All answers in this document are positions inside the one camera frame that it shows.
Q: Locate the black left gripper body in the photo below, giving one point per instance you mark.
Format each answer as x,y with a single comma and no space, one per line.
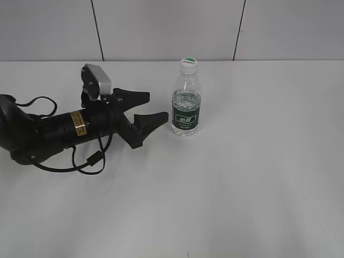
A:
112,116

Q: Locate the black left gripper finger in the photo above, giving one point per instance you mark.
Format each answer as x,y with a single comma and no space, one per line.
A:
129,99
144,125

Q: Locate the clear cestbon water bottle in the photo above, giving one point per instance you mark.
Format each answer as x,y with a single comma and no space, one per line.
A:
186,101

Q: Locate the white green bottle cap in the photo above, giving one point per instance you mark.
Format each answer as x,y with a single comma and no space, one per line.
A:
188,66

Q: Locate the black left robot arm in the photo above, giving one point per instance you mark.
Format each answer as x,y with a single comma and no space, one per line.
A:
32,139

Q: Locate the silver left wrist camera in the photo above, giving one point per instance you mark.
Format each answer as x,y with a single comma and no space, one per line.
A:
95,81

